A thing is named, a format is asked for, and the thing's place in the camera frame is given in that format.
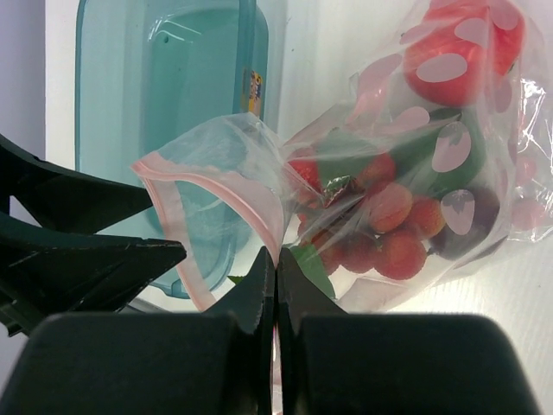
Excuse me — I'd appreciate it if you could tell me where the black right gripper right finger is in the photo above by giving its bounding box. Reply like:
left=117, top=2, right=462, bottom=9
left=276, top=250, right=539, bottom=414

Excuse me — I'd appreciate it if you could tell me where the green fake lime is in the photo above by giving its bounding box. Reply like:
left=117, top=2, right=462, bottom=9
left=388, top=114, right=486, bottom=199

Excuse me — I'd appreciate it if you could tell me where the dark purple fake plum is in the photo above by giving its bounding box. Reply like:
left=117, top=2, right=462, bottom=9
left=430, top=186, right=500, bottom=260

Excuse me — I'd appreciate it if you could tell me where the red strawberry bunch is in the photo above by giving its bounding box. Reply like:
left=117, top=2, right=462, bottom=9
left=228, top=105, right=466, bottom=299

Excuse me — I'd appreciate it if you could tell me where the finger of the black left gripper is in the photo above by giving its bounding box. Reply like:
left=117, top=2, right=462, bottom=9
left=1, top=137, right=153, bottom=233
left=1, top=214, right=187, bottom=335

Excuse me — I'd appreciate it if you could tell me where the red yellow fake apple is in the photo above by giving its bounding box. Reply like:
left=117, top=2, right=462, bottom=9
left=404, top=1, right=525, bottom=107

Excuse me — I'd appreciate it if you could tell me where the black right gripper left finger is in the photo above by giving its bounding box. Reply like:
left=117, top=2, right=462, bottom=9
left=1, top=249, right=275, bottom=414

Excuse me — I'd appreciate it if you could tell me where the blue transparent plastic tray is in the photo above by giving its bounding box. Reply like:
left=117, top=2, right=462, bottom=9
left=73, top=0, right=273, bottom=299

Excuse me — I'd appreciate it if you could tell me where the clear pink zip top bag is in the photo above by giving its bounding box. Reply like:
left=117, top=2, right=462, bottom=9
left=132, top=1, right=552, bottom=313

